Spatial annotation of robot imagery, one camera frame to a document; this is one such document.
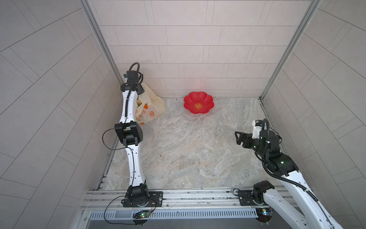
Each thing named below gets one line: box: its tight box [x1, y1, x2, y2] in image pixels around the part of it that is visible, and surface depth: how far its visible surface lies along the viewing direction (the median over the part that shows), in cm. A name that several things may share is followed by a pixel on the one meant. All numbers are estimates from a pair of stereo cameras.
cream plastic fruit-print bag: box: [135, 82, 166, 125], surface depth 101 cm
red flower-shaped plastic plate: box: [183, 91, 215, 115], surface depth 117 cm
